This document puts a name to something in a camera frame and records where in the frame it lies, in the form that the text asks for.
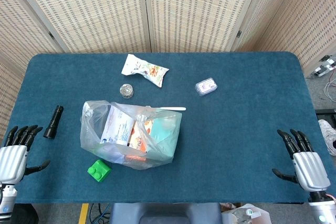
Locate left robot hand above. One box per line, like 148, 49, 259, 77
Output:
0, 125, 51, 186

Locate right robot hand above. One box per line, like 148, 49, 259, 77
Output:
272, 129, 331, 193

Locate translucent plastic bag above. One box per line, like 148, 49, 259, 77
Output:
80, 100, 183, 171

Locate orange snack packet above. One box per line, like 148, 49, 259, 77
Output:
125, 119, 154, 162

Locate white blue printed box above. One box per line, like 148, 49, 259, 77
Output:
100, 105, 136, 146

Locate blue table cloth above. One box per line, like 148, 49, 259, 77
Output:
5, 51, 332, 204

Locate white electronic device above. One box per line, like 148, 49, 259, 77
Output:
311, 55, 336, 78

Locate clear plastic container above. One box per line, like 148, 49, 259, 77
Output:
222, 204, 272, 224

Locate white snack packet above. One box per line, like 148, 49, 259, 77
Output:
121, 54, 170, 88

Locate small round clear jar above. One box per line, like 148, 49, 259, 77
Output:
120, 83, 134, 99

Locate clear plastic purple case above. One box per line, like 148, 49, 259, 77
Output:
195, 77, 218, 97

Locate woven folding screen panel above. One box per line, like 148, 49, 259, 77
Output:
0, 53, 26, 141
0, 0, 65, 61
230, 0, 336, 77
143, 0, 263, 53
2, 0, 153, 54

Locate green toy building block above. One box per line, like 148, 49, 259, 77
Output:
87, 159, 112, 183

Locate blue cable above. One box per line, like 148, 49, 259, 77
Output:
88, 202, 111, 224

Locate white cable bundle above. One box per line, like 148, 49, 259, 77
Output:
323, 76, 336, 102

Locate black flashlight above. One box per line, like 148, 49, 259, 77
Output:
43, 105, 65, 140

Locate black floor frame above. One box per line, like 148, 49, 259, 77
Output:
314, 108, 336, 120

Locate white sneaker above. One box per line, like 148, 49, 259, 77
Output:
318, 119, 336, 156

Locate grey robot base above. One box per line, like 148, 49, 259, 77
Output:
109, 202, 224, 224

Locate teal cardboard box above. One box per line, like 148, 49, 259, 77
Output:
145, 115, 182, 163

